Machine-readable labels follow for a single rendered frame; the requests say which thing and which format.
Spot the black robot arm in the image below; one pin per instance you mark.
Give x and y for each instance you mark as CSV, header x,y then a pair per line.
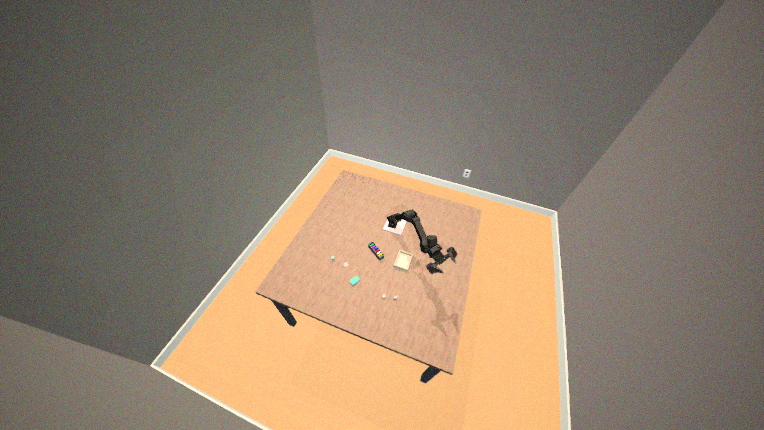
x,y
428,244

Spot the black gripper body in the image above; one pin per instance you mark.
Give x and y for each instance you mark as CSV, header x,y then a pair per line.
x,y
440,259

